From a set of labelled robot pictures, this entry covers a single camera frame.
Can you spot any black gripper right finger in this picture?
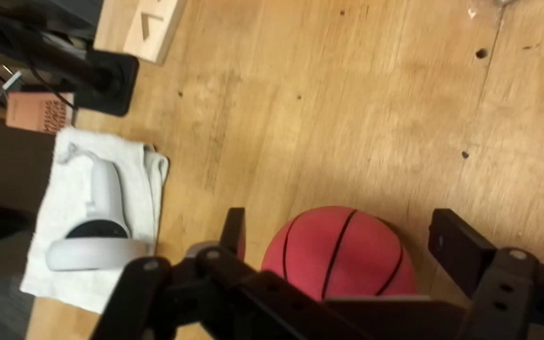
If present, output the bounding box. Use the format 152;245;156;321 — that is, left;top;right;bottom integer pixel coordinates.
429;208;497;296

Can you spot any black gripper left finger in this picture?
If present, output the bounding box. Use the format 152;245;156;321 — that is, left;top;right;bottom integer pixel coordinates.
220;208;246;259

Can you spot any pink rubber basketball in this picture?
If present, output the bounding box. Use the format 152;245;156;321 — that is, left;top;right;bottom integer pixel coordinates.
263;206;418;300

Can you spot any white folded cloth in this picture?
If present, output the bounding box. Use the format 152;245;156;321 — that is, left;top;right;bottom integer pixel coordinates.
21;126;171;313

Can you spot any wooden shape puzzle board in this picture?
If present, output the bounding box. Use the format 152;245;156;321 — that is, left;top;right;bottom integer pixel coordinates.
95;0;186;64

